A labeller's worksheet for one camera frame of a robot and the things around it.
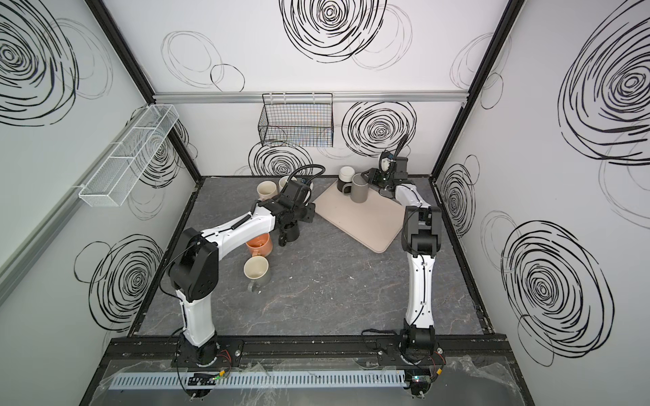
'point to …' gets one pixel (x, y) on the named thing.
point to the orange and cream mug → (261, 244)
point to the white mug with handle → (283, 180)
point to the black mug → (290, 233)
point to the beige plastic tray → (377, 222)
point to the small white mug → (345, 177)
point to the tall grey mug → (257, 269)
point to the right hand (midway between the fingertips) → (361, 173)
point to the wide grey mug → (359, 193)
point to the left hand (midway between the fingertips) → (313, 207)
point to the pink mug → (267, 189)
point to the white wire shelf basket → (118, 177)
